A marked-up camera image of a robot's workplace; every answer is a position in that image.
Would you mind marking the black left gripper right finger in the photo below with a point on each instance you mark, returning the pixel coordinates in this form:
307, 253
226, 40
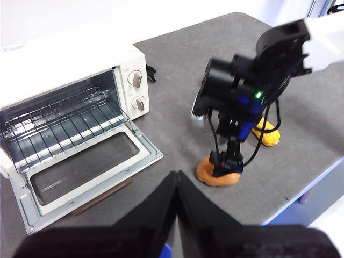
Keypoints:
242, 242

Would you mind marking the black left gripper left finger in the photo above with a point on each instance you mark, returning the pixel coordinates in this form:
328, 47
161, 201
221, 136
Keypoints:
121, 242

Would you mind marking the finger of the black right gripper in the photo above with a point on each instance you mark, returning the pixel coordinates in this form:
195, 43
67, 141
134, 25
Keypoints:
232, 161
213, 157

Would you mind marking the brown potato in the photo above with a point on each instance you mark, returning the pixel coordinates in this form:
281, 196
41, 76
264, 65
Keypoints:
207, 172

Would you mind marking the white glass oven door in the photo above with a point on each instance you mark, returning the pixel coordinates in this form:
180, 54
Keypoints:
80, 166

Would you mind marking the white toaster oven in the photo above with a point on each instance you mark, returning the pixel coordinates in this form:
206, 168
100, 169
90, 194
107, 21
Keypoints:
67, 59

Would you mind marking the beige oven knob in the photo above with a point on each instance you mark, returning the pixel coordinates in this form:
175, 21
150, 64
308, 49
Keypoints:
139, 103
135, 78

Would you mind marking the yellow toy corn cob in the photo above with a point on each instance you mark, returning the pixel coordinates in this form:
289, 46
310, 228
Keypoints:
270, 137

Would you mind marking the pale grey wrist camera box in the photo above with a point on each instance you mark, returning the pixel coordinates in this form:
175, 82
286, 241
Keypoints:
197, 118

